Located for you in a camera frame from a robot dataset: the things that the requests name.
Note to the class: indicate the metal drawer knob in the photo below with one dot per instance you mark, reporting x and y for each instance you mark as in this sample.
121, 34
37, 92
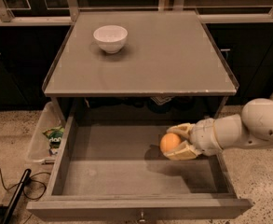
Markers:
141, 220

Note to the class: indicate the open grey top drawer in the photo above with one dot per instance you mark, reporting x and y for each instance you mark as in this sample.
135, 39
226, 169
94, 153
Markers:
115, 172

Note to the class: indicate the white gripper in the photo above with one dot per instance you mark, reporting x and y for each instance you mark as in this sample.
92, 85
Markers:
203, 136

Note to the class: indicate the clear plastic bin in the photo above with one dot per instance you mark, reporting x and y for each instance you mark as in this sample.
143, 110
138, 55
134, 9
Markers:
39, 148

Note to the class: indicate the black bar on floor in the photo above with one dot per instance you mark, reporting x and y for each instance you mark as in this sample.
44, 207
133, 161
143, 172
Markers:
16, 196

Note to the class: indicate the green snack packet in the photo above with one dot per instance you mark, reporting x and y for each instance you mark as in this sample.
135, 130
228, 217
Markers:
54, 136

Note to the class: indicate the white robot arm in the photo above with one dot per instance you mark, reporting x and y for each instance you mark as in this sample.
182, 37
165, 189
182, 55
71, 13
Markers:
252, 129

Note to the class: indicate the metal railing frame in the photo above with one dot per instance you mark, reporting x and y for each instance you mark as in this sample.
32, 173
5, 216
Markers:
37, 12

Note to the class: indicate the orange fruit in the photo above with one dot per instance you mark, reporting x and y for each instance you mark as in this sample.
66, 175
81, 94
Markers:
169, 141

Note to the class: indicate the grey wooden cabinet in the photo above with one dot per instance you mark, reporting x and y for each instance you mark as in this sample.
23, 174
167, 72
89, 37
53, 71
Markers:
169, 71

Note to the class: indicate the white ceramic bowl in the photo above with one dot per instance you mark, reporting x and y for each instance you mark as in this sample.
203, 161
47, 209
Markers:
111, 38

